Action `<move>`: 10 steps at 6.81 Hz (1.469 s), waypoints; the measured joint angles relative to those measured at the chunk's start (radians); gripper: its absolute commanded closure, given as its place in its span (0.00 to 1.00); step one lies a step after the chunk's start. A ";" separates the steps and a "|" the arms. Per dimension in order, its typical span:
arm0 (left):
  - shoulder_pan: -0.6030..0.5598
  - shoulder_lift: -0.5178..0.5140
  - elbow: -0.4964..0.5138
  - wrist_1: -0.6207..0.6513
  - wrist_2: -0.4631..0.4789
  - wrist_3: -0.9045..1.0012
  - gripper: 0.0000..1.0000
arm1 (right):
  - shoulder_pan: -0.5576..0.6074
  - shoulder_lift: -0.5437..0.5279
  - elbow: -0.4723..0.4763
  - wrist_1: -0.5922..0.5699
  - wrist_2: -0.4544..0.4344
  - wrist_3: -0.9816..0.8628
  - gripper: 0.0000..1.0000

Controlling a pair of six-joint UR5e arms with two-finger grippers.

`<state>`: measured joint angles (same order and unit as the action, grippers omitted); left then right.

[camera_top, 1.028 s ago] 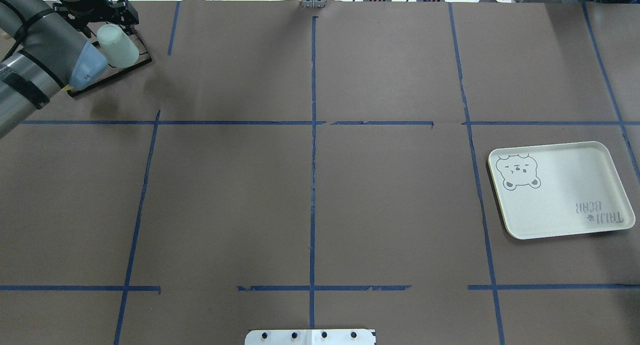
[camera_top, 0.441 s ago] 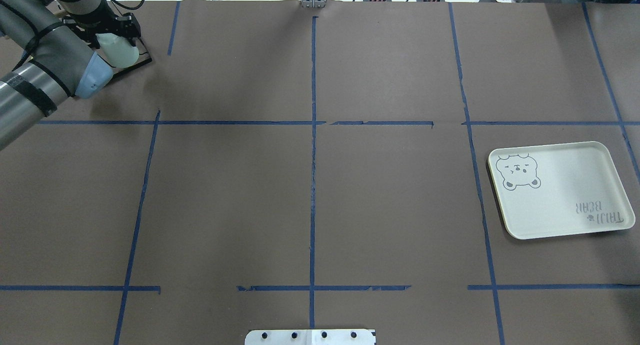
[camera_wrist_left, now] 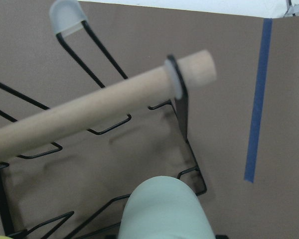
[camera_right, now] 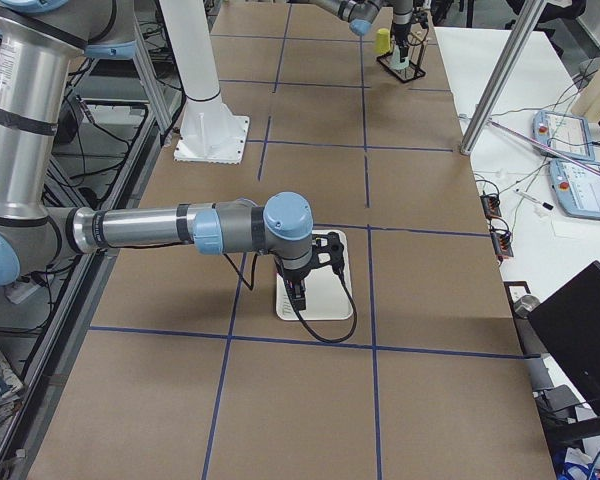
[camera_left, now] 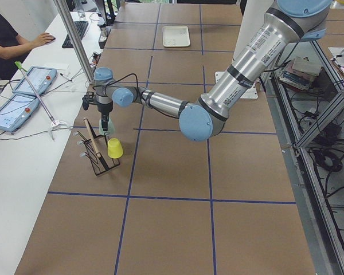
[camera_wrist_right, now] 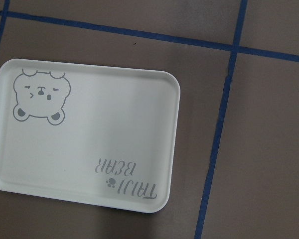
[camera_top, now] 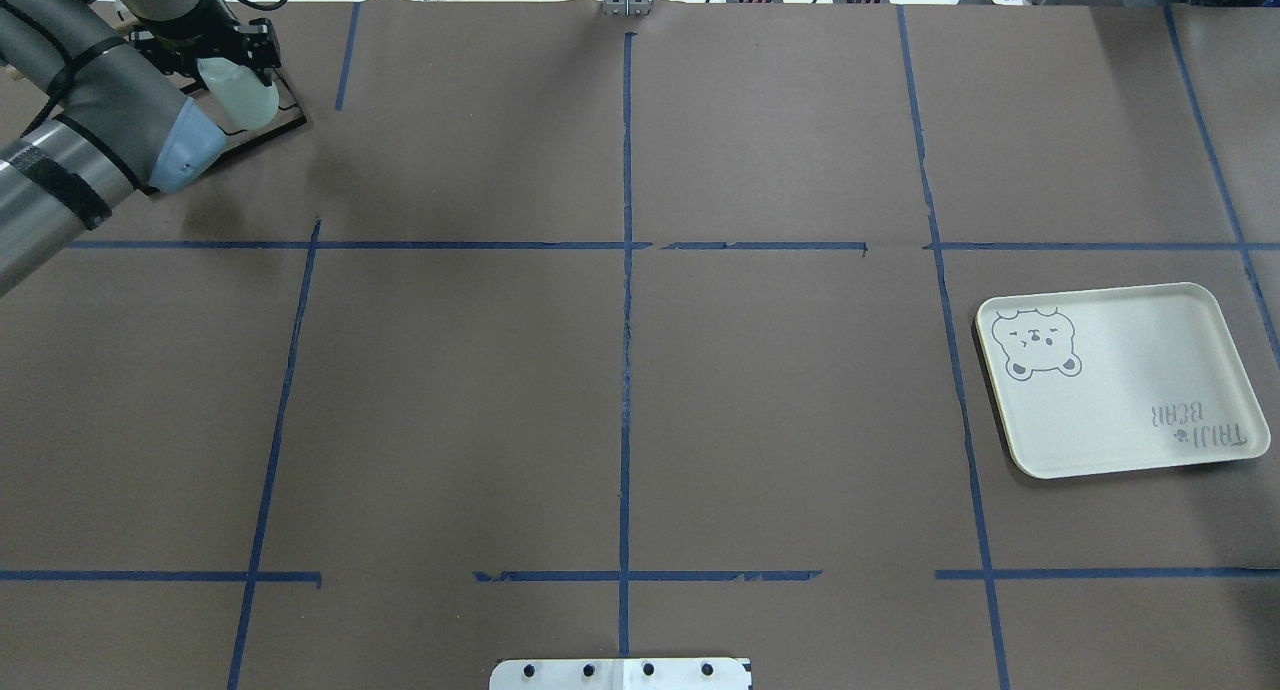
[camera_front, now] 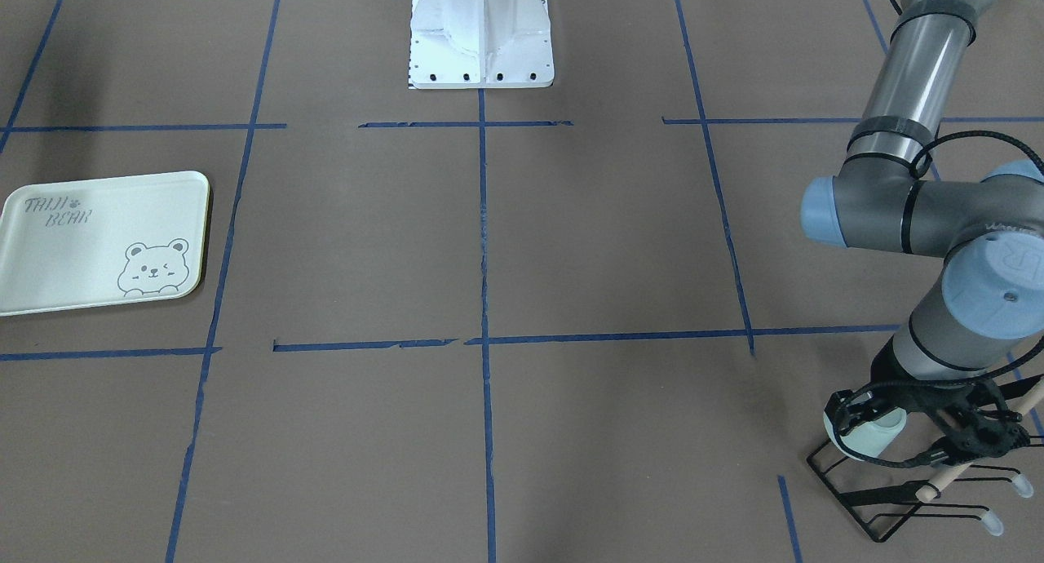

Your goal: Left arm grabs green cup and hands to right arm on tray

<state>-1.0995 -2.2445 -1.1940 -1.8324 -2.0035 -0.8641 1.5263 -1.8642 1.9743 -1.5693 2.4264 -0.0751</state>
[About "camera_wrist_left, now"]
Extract pale green cup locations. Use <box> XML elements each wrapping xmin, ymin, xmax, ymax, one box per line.
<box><xmin>118</xmin><ymin>176</ymin><xmax>215</xmax><ymax>239</ymax></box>

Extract black wire cup rack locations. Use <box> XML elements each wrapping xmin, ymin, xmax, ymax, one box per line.
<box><xmin>0</xmin><ymin>0</ymin><xmax>207</xmax><ymax>239</ymax></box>

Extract wooden dowel rod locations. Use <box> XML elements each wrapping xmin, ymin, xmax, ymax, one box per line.
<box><xmin>0</xmin><ymin>50</ymin><xmax>217</xmax><ymax>161</ymax></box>

